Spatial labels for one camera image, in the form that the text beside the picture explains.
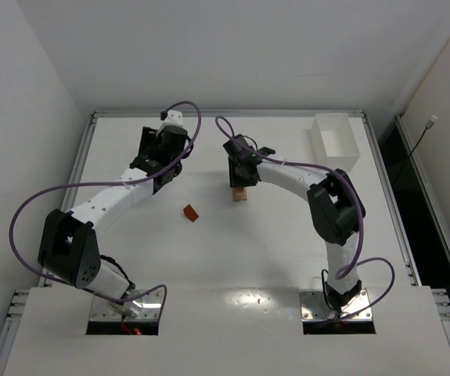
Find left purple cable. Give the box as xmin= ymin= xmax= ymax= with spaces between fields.
xmin=9 ymin=100 xmax=168 ymax=305

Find black wall cable with plug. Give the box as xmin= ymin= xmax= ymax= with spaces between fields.
xmin=392 ymin=114 xmax=438 ymax=177

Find aluminium frame rail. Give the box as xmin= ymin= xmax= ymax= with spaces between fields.
xmin=92 ymin=110 xmax=366 ymax=118

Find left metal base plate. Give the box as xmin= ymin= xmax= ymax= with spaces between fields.
xmin=89 ymin=287 xmax=165 ymax=323

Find orange arch wood block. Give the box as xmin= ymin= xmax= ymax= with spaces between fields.
xmin=233 ymin=187 xmax=247 ymax=199

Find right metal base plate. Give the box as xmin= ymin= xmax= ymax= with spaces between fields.
xmin=299 ymin=289 xmax=373 ymax=324

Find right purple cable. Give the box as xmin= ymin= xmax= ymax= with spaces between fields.
xmin=214 ymin=115 xmax=396 ymax=325

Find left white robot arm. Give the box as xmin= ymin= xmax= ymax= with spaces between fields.
xmin=38 ymin=110 xmax=190 ymax=299

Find white plastic bin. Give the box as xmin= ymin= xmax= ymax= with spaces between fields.
xmin=310 ymin=113 xmax=360 ymax=172

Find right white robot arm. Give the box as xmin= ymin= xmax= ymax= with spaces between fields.
xmin=223 ymin=135 xmax=365 ymax=313

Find purple cable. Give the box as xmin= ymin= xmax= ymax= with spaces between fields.
xmin=214 ymin=115 xmax=396 ymax=325
xmin=9 ymin=100 xmax=168 ymax=305

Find orange wedge wood block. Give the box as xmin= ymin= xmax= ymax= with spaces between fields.
xmin=183 ymin=204 xmax=199 ymax=222

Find metal base plate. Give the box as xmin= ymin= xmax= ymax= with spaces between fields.
xmin=299 ymin=289 xmax=373 ymax=324
xmin=89 ymin=287 xmax=165 ymax=323

